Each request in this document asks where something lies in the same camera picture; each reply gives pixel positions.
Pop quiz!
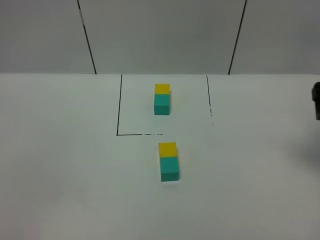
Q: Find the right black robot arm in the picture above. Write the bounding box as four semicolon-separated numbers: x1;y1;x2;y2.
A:
311;82;320;112

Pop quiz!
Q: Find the teal template block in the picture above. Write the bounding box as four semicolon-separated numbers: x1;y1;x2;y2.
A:
153;94;171;116

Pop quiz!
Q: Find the yellow template block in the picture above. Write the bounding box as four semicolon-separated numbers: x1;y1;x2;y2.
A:
155;83;171;95

